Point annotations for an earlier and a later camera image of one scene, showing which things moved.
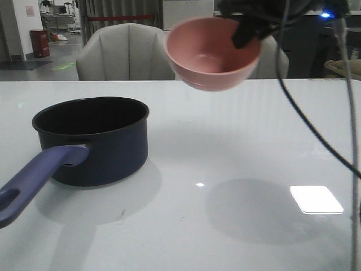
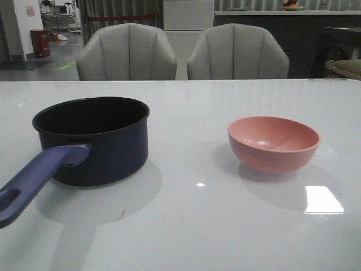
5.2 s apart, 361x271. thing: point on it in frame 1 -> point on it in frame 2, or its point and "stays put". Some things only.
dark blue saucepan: (89, 141) stays put
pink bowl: (205, 56) -> (272, 145)
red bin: (40, 40) stays put
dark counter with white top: (312, 41) stays put
